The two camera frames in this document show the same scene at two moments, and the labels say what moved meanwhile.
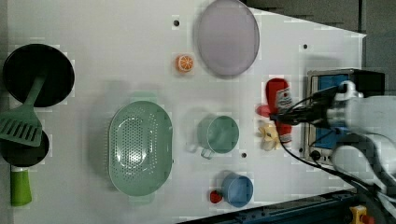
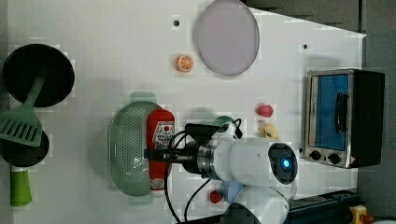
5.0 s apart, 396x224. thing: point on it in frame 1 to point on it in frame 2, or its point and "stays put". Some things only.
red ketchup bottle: x=280 y=100 to x=161 y=129
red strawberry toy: x=215 y=197 stays put
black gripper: x=315 y=110 to x=187 y=155
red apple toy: x=262 y=110 stays put
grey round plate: x=228 y=38 stays put
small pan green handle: x=20 y=157 stays put
